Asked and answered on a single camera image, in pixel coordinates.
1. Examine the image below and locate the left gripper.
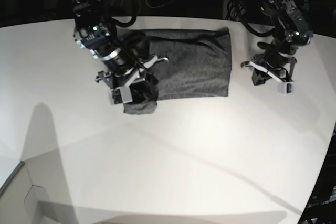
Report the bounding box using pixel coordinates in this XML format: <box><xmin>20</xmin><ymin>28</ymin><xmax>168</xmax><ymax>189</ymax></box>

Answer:
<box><xmin>240</xmin><ymin>55</ymin><xmax>297</xmax><ymax>87</ymax></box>

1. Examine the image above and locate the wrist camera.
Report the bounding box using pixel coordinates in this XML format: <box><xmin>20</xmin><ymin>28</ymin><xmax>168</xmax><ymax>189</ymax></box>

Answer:
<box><xmin>109</xmin><ymin>86</ymin><xmax>133</xmax><ymax>105</ymax></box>
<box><xmin>278</xmin><ymin>81</ymin><xmax>295</xmax><ymax>95</ymax></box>

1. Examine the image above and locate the grey t-shirt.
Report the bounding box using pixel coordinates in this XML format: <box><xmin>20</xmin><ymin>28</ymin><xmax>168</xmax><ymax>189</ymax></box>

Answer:
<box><xmin>124</xmin><ymin>27</ymin><xmax>232</xmax><ymax>115</ymax></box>

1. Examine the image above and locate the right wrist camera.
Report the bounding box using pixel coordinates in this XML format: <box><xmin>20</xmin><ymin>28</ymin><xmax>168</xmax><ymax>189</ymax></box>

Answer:
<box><xmin>109</xmin><ymin>86</ymin><xmax>133</xmax><ymax>105</ymax></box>

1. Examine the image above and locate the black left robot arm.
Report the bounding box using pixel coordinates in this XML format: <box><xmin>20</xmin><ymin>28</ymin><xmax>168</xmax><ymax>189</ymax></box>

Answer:
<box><xmin>233</xmin><ymin>0</ymin><xmax>313</xmax><ymax>94</ymax></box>

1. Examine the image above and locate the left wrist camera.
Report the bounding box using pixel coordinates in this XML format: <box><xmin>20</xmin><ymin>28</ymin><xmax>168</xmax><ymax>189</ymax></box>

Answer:
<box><xmin>278</xmin><ymin>81</ymin><xmax>295</xmax><ymax>95</ymax></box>

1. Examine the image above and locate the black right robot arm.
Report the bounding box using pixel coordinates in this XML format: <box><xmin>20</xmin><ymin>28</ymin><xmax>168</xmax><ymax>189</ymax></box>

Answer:
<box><xmin>72</xmin><ymin>0</ymin><xmax>163</xmax><ymax>95</ymax></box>

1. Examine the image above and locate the black cable bundle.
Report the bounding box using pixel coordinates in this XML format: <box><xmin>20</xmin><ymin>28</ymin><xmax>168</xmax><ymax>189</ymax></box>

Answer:
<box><xmin>227</xmin><ymin>0</ymin><xmax>247</xmax><ymax>22</ymax></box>

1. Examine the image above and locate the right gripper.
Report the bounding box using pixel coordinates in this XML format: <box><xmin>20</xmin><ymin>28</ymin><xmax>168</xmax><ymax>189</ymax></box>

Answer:
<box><xmin>95</xmin><ymin>55</ymin><xmax>169</xmax><ymax>90</ymax></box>

